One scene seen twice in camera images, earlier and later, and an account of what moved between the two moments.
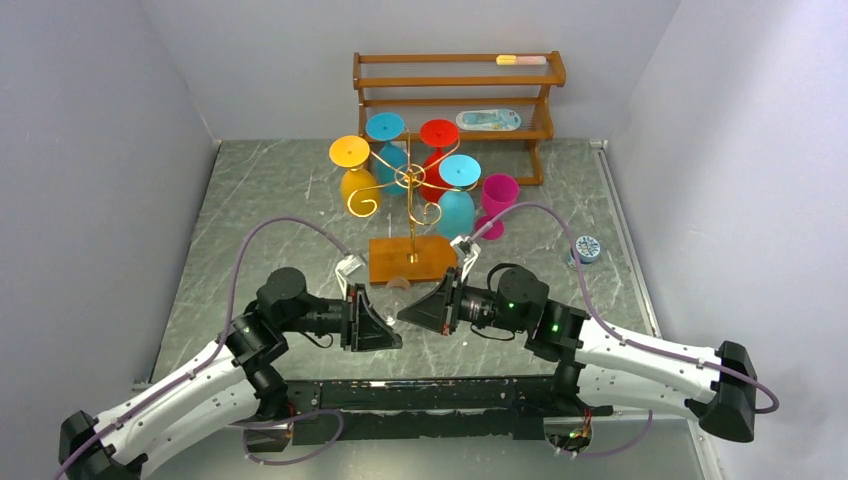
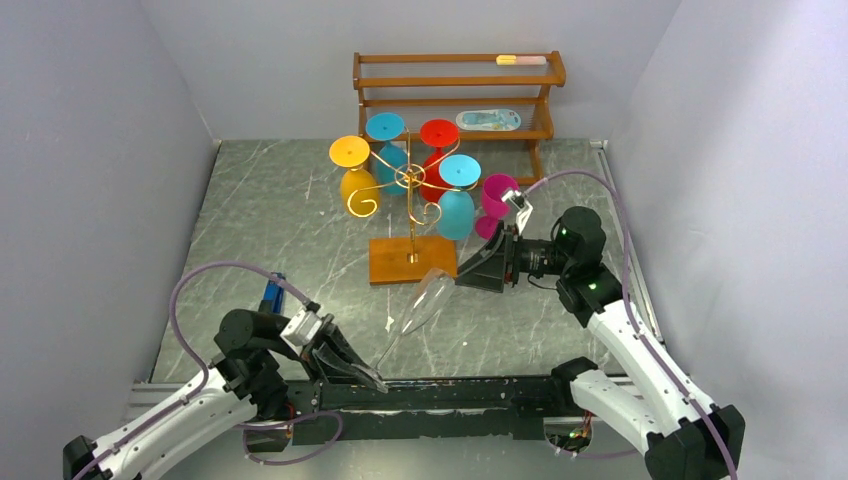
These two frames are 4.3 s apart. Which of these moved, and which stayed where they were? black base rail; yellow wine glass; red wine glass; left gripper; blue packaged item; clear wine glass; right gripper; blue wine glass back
Moved: right gripper; clear wine glass; left gripper
Stayed: blue wine glass back; blue packaged item; black base rail; red wine glass; yellow wine glass
